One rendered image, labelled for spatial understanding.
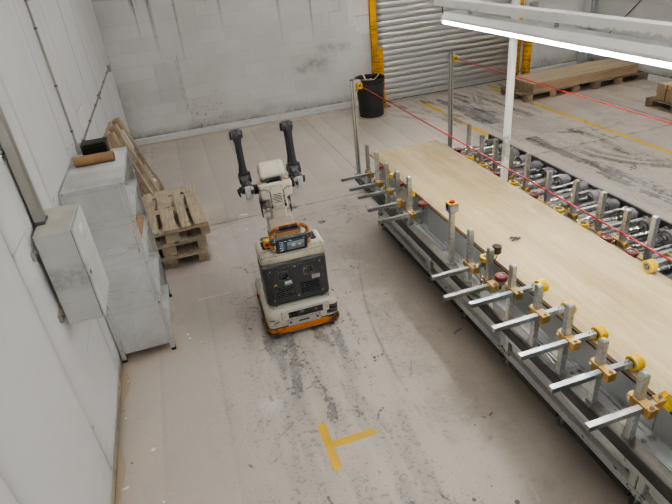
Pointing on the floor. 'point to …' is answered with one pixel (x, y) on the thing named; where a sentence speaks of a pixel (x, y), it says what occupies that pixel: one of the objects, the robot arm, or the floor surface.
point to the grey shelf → (123, 252)
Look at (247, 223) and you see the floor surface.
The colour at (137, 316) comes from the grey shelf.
